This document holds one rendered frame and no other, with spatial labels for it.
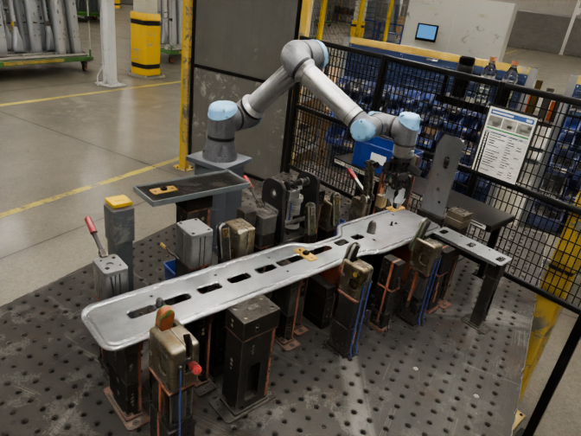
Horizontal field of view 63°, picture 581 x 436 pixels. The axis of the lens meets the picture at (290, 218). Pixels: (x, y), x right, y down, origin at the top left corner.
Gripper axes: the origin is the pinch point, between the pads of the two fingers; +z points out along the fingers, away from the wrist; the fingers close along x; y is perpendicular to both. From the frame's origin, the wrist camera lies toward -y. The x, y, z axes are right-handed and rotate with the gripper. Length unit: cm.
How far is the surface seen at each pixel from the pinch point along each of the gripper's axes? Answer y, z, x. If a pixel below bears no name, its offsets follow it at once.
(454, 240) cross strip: -11.7, 10.3, 21.0
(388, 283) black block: 23.0, 17.3, 18.2
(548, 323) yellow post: -55, 52, 52
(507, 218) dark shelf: -47, 10, 24
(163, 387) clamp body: 110, 8, 21
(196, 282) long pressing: 86, 4, -4
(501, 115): -57, -28, 5
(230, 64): -106, 4, -267
